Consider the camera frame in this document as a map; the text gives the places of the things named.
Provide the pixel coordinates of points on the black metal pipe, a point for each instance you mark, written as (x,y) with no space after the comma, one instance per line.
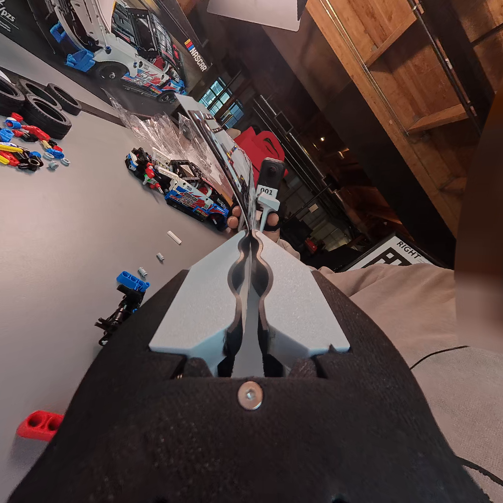
(440,55)

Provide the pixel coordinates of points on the pile of mixed small bricks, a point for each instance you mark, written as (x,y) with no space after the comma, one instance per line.
(27,145)

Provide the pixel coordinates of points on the black white marker board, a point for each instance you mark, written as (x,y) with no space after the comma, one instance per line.
(393,255)

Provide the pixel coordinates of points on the red beam piece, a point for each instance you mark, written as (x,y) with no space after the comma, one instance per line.
(39,424)

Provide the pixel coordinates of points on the black beam assembly blue pins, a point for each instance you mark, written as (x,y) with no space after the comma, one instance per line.
(125,298)

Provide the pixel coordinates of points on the toy set box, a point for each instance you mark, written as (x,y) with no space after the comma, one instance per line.
(118,39)

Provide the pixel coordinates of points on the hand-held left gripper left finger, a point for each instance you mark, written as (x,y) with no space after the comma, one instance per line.
(196,310)

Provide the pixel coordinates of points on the person's beige hoodie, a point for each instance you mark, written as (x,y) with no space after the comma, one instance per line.
(463,393)

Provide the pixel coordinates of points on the clear plastic bag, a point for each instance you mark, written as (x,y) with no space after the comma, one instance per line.
(157,125)

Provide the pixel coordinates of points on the person's right hand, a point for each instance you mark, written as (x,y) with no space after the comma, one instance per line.
(234,218)

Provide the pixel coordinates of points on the small glossy sticker sheet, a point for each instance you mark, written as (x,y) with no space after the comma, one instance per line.
(235,173)

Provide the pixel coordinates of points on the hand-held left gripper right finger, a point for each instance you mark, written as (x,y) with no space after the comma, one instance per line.
(306,310)

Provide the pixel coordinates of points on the printed task sheet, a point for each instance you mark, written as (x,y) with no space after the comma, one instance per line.
(255,11)

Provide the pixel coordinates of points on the glass window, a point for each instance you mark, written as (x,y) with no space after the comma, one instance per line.
(220,102)

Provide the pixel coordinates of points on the person's right forearm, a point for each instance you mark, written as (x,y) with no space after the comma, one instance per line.
(353,279)

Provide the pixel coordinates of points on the short white tile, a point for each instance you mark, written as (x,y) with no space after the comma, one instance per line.
(174,237)

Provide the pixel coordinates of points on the toy race car model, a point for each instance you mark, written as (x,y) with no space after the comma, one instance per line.
(188,196)

